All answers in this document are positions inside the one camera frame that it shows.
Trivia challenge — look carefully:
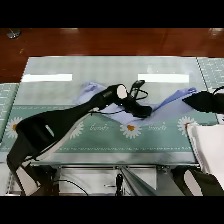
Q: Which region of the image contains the light blue shirt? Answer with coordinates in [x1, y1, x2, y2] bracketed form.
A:
[74, 80, 198, 127]

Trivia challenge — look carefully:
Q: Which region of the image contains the silver frame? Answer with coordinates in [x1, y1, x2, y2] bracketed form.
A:
[6, 161, 202, 197]

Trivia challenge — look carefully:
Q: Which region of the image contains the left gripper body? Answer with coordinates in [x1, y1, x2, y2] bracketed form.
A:
[127, 97, 154, 120]

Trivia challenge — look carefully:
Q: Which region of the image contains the black cable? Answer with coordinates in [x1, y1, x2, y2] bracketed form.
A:
[54, 178, 90, 197]

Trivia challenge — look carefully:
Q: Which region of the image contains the white garment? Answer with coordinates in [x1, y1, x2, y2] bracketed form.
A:
[185, 122, 224, 190]

